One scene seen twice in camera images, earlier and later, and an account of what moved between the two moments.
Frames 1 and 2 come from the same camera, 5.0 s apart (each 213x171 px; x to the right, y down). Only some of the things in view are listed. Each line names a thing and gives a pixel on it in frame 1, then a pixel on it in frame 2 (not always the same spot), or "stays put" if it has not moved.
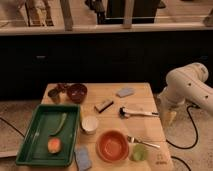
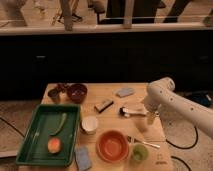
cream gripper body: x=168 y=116 → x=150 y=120
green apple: x=139 y=152 stays put
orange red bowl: x=112 y=146 stays put
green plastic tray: x=47 y=119 stays put
